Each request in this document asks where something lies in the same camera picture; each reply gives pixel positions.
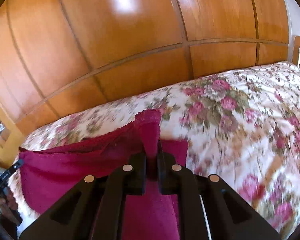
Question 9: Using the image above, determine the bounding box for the floral bedspread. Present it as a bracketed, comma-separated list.
[22, 62, 300, 239]

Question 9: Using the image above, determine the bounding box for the magenta red garment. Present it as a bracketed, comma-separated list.
[19, 109, 188, 239]

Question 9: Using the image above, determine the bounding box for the wooden wardrobe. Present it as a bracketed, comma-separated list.
[0, 0, 288, 134]

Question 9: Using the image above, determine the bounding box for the person's left hand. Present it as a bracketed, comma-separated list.
[0, 191, 18, 218]

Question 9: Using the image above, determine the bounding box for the wooden shelf unit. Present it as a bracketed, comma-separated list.
[0, 103, 25, 168]

